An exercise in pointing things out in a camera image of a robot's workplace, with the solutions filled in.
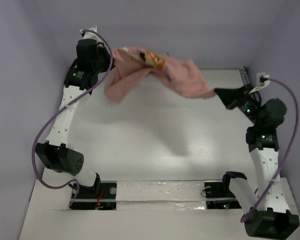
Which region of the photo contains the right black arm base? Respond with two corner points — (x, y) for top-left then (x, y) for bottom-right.
(201, 181), (242, 210)

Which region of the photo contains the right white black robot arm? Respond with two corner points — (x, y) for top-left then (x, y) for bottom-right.
(214, 85), (300, 240)

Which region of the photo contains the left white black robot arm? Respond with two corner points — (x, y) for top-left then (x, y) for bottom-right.
(31, 39), (114, 198)

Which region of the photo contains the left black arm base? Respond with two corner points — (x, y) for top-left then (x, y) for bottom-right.
(70, 182), (117, 211)

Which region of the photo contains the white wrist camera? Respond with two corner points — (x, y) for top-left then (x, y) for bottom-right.
(250, 72), (270, 94)
(79, 26), (99, 41)

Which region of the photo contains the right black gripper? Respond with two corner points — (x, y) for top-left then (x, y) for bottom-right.
(215, 83), (262, 125)

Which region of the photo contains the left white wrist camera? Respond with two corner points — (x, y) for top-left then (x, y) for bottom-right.
(79, 26), (99, 41)

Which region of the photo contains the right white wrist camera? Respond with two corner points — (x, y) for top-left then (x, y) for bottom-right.
(250, 72), (270, 94)

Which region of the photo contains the pink pixel-print t-shirt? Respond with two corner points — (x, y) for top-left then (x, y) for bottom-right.
(104, 46), (216, 103)

